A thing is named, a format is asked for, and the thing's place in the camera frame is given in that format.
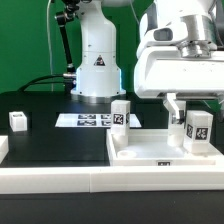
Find black cables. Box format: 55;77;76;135
18;73;73;92

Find white marker sheet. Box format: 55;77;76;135
54;113;143;128

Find white square table top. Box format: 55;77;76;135
106;129;224;166

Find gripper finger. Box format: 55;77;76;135
218;100;224;125

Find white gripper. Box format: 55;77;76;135
134;14;224;125

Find white U-shaped fence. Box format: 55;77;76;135
0;135;224;194

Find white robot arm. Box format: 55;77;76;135
63;0;224;122

